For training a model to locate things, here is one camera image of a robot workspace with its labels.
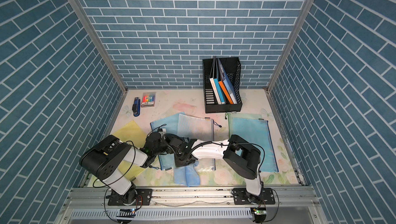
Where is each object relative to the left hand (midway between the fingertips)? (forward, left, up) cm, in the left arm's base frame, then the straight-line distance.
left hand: (185, 139), depth 89 cm
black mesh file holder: (+25, -21, +22) cm, 39 cm away
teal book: (+25, -20, +16) cm, 36 cm away
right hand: (-12, +3, -4) cm, 13 cm away
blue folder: (+27, -24, +22) cm, 42 cm away
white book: (+25, -18, +15) cm, 34 cm away
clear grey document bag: (+9, -8, -3) cm, 12 cm away
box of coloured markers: (+34, +30, -3) cm, 45 cm away
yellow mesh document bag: (+7, +35, -7) cm, 37 cm away
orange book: (+25, -20, +22) cm, 39 cm away
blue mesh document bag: (-10, +10, -5) cm, 15 cm away
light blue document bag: (+10, -47, -7) cm, 48 cm away
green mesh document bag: (+20, -30, -3) cm, 36 cm away
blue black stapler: (+25, +36, -2) cm, 44 cm away
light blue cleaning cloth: (-18, -2, -3) cm, 19 cm away
